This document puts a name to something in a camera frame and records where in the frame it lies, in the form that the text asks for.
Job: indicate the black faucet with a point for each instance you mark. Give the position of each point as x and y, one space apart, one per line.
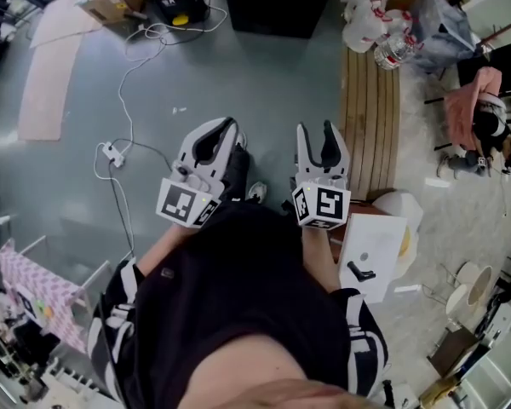
360 272

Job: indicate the brown box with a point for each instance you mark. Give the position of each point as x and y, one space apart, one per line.
451 352

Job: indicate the white appliance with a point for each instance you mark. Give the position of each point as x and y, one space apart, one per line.
498 377

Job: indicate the black cabinet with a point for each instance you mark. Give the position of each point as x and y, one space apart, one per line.
277 2

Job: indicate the pink patterned cloth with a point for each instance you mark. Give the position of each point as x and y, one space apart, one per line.
38 288

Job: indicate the person's right forearm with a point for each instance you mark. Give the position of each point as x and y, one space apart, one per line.
319 258

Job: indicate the cardboard box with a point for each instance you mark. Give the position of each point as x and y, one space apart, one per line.
106 2

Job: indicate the person's black striped-sleeve top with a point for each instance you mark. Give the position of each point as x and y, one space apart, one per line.
221 296

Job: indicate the person's left forearm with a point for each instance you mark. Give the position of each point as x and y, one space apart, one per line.
162 247

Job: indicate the grey-blue plastic bag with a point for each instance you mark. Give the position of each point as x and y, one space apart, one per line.
445 32

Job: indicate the black table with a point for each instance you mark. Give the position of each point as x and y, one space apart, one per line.
500 68

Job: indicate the white power strip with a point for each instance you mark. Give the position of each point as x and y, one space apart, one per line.
113 154

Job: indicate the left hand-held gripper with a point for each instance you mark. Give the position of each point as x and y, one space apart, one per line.
181 200

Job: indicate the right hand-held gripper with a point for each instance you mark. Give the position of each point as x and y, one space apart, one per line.
328 203

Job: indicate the person's white shoe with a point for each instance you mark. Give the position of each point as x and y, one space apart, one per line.
258 192

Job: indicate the white sink basin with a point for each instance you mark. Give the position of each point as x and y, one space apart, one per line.
372 249

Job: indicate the white drying rack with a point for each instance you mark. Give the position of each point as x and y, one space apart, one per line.
93 275

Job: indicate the person's black trouser leg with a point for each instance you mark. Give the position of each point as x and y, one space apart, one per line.
238 173

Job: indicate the brown wooden coat rack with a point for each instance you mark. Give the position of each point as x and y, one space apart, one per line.
504 28

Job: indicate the wooden slatted panel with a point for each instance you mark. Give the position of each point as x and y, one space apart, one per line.
370 126

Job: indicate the cardboard sheet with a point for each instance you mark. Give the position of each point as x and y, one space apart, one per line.
51 70

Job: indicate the clear plastic water bottle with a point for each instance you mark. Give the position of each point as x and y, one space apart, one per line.
392 50

